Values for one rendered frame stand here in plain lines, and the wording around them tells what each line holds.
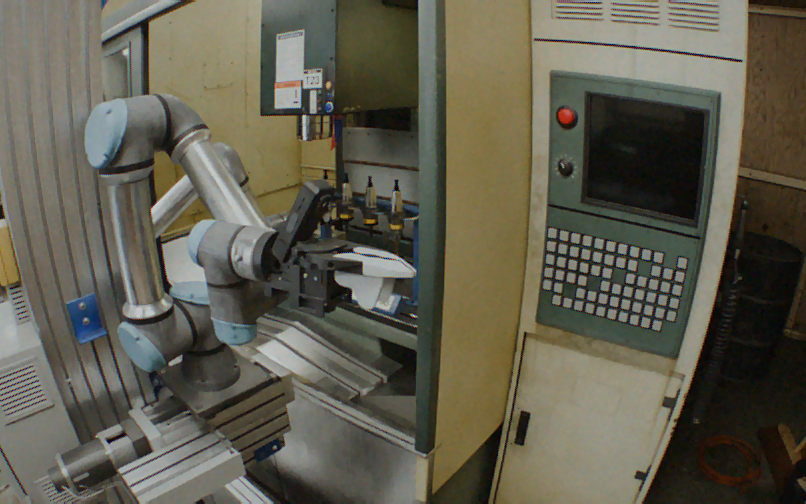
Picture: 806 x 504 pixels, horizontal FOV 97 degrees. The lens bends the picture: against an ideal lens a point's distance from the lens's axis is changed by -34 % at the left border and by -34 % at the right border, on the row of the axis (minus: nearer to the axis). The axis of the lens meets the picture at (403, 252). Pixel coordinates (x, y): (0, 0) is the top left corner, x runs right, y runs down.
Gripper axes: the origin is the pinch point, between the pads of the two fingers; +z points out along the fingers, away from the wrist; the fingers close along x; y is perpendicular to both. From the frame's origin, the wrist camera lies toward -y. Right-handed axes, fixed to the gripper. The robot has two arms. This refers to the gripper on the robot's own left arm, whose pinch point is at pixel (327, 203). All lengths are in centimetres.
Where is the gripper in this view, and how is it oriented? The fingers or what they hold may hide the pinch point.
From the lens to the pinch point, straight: 192.2
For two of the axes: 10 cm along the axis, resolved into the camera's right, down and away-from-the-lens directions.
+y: -0.2, 9.4, 3.4
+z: 6.0, -2.6, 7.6
